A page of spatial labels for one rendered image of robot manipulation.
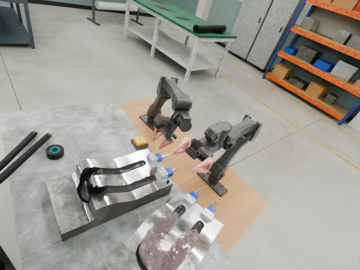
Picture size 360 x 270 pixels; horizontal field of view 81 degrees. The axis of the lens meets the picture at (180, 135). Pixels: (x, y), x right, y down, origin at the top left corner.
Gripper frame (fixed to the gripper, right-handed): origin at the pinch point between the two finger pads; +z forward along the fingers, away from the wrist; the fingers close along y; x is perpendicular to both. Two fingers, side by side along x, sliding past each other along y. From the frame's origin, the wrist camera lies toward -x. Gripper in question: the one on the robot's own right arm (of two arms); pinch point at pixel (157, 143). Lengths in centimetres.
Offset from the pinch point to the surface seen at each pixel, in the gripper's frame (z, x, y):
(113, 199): 21.1, -20.5, 15.9
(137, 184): 18.2, -5.9, 10.5
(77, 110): 28, -8, -65
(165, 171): 7.8, 4.7, 11.5
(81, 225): 33.3, -28.5, 17.4
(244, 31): -215, 433, -334
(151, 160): 9.2, 2.2, 2.3
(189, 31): -90, 184, -235
